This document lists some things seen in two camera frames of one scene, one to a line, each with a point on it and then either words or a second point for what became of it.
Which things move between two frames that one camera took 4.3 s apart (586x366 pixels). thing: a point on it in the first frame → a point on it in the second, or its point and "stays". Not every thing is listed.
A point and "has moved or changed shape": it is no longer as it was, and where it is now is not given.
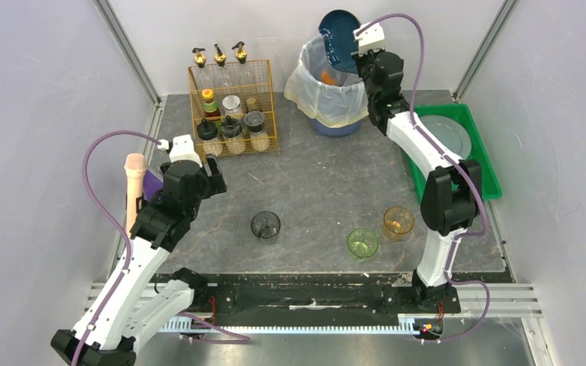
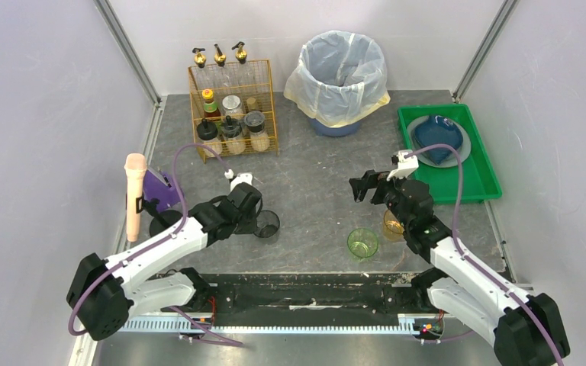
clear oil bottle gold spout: (202, 79) stays
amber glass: (397, 223) stays
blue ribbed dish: (337, 28) has moved or changed shape
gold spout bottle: (247, 79) stays
